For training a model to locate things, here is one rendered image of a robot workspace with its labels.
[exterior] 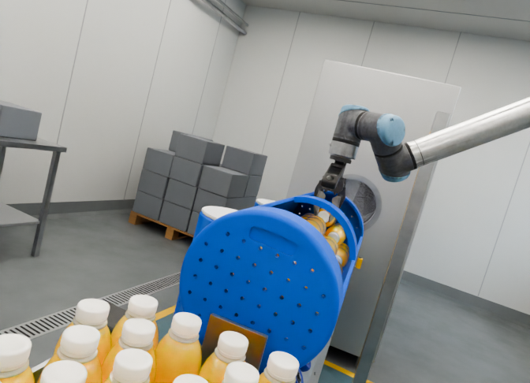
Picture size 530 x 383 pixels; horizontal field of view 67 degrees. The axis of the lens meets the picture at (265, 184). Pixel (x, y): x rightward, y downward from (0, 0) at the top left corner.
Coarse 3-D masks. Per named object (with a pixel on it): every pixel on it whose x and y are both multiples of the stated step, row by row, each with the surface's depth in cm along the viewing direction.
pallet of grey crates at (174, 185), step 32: (160, 160) 462; (192, 160) 444; (224, 160) 475; (256, 160) 469; (160, 192) 461; (192, 192) 445; (224, 192) 428; (256, 192) 495; (160, 224) 460; (192, 224) 444
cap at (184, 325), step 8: (184, 312) 55; (176, 320) 53; (184, 320) 53; (192, 320) 54; (200, 320) 54; (176, 328) 52; (184, 328) 52; (192, 328) 52; (184, 336) 52; (192, 336) 53
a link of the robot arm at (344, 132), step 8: (344, 112) 127; (352, 112) 125; (360, 112) 124; (344, 120) 126; (352, 120) 124; (336, 128) 129; (344, 128) 126; (352, 128) 124; (336, 136) 128; (344, 136) 126; (352, 136) 126; (352, 144) 126
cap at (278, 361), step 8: (272, 352) 51; (280, 352) 52; (272, 360) 49; (280, 360) 50; (288, 360) 50; (296, 360) 51; (272, 368) 49; (280, 368) 48; (288, 368) 48; (296, 368) 49; (272, 376) 49; (280, 376) 48; (288, 376) 48
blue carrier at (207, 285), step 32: (224, 224) 69; (256, 224) 67; (288, 224) 65; (352, 224) 147; (192, 256) 70; (224, 256) 69; (256, 256) 67; (288, 256) 66; (320, 256) 64; (352, 256) 102; (192, 288) 71; (224, 288) 69; (256, 288) 67; (288, 288) 66; (320, 288) 64; (256, 320) 67; (288, 320) 66; (320, 320) 64; (288, 352) 66
